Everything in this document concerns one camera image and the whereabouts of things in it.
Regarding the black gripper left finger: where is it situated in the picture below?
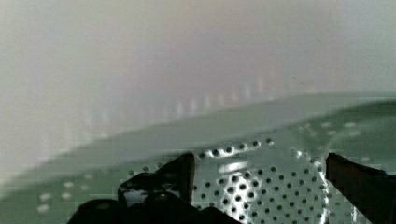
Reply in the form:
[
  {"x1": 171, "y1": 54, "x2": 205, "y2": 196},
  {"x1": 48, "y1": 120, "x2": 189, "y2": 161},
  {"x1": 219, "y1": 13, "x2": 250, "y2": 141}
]
[{"x1": 67, "y1": 153, "x2": 241, "y2": 224}]

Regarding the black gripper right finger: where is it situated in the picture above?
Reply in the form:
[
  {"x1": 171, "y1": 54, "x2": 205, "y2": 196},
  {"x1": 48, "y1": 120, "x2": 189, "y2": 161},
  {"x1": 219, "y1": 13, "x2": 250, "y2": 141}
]
[{"x1": 325, "y1": 153, "x2": 396, "y2": 224}]

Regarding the green plastic strainer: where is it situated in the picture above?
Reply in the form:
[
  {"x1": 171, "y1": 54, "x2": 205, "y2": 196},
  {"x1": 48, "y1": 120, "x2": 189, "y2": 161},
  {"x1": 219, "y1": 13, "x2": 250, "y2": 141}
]
[{"x1": 1, "y1": 92, "x2": 395, "y2": 224}]

